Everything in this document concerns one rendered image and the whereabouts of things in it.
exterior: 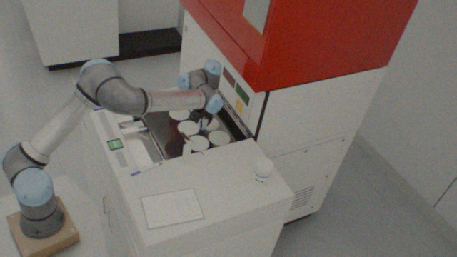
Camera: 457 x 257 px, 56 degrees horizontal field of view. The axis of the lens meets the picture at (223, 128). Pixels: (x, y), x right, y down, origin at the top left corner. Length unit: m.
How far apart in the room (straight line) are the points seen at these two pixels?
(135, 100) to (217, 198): 0.50
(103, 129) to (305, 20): 0.94
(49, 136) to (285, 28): 0.91
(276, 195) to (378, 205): 1.62
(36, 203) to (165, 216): 0.43
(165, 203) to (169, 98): 0.39
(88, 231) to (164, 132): 0.56
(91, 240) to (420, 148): 2.30
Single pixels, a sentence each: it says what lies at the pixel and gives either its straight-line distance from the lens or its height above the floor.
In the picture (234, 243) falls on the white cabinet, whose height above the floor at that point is 0.76.
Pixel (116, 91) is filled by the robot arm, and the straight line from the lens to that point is 1.42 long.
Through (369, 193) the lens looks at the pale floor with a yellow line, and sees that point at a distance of 3.29.
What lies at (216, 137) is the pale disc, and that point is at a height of 0.90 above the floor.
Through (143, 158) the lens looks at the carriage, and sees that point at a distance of 1.87.
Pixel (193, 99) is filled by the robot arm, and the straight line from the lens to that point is 1.58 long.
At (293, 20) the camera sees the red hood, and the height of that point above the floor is 1.54.
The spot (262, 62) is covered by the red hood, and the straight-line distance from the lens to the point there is 1.65.
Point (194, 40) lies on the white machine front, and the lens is 2.30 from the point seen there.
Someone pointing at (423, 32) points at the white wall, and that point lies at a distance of 3.06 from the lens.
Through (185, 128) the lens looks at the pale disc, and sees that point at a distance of 1.99.
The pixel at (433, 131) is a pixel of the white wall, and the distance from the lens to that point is 3.13.
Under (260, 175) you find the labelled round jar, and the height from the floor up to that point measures 1.02.
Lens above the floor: 2.25
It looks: 42 degrees down
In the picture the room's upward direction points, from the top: 11 degrees clockwise
